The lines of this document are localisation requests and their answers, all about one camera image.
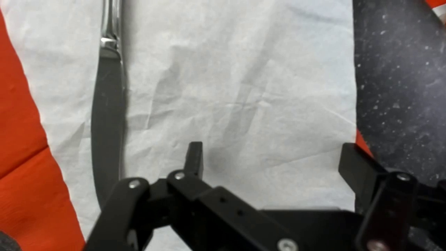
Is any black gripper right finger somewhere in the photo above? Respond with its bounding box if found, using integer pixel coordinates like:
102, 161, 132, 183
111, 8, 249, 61
337, 141, 446, 251

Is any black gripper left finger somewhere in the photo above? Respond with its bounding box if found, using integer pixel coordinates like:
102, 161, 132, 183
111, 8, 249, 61
82, 141, 298, 251

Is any silver metal knife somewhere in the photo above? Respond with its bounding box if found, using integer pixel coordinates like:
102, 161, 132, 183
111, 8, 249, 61
90, 0, 127, 211

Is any white paper napkin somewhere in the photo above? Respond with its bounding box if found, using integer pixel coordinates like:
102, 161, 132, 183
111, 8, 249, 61
0, 0, 359, 243

